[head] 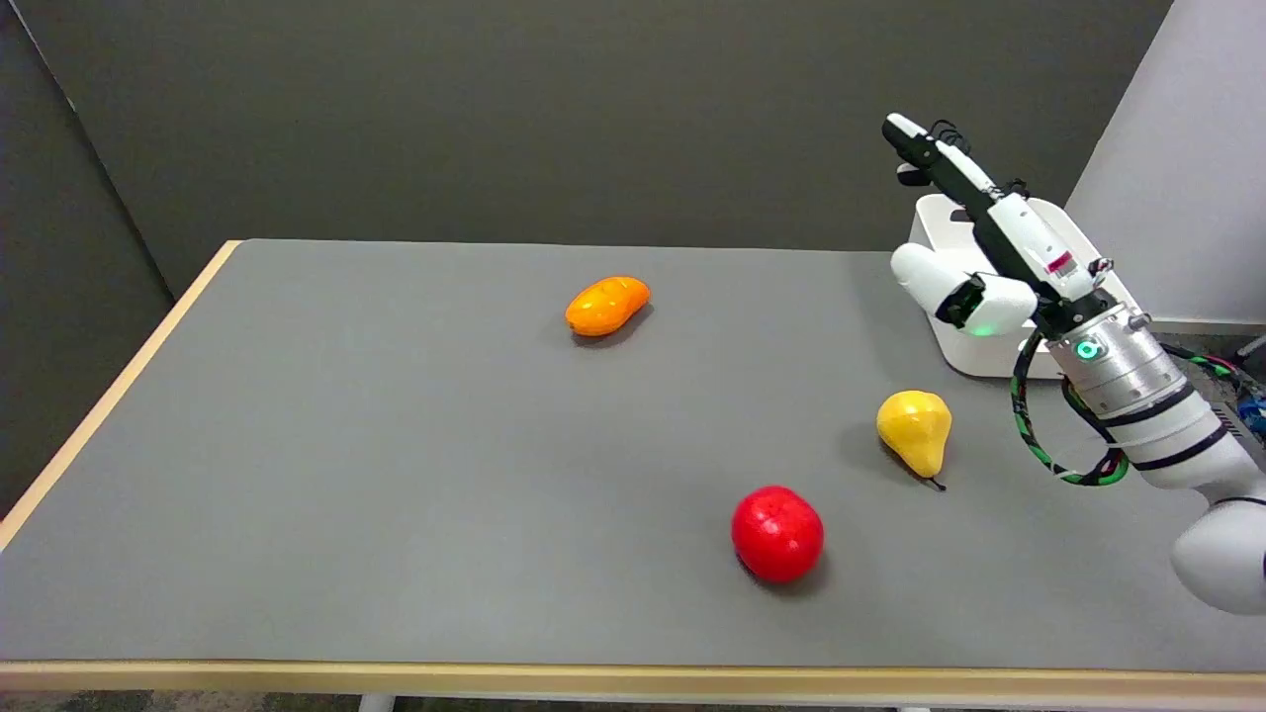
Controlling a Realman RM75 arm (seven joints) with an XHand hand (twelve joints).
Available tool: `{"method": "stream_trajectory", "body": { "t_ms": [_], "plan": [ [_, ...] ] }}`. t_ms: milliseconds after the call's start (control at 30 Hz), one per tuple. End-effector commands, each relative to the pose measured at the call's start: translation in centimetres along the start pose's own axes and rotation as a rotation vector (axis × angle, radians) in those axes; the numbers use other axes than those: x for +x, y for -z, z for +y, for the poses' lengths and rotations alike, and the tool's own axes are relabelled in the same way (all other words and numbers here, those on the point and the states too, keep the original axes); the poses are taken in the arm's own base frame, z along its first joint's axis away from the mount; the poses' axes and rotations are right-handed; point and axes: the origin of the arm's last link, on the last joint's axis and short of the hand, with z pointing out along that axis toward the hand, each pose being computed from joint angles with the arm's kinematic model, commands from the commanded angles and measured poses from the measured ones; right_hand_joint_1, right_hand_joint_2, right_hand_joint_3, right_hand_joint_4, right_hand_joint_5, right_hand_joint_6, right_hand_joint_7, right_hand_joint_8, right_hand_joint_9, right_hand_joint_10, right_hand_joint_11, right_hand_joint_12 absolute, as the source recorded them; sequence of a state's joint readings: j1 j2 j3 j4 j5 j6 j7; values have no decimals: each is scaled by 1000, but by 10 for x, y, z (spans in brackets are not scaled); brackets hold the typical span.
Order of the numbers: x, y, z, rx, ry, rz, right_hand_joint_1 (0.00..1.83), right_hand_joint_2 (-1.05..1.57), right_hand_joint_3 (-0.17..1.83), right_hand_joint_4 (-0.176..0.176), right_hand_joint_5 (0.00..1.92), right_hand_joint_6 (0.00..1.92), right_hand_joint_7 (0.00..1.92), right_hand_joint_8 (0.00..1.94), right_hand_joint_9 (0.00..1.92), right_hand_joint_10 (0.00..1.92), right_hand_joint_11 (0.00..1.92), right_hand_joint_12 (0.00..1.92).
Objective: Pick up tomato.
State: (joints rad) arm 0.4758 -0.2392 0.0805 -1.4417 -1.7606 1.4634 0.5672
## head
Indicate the orange mango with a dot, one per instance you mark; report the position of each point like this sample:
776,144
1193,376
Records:
606,305

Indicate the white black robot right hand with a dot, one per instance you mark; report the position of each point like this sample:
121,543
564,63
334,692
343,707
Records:
1029,242

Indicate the white table leg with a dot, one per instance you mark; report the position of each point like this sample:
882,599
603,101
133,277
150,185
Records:
376,703

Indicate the yellow pear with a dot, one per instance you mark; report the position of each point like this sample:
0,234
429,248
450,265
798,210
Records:
918,427

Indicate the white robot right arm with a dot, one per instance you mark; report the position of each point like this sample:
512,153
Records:
1177,425

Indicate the white plastic bin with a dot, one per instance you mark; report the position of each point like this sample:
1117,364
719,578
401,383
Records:
979,356

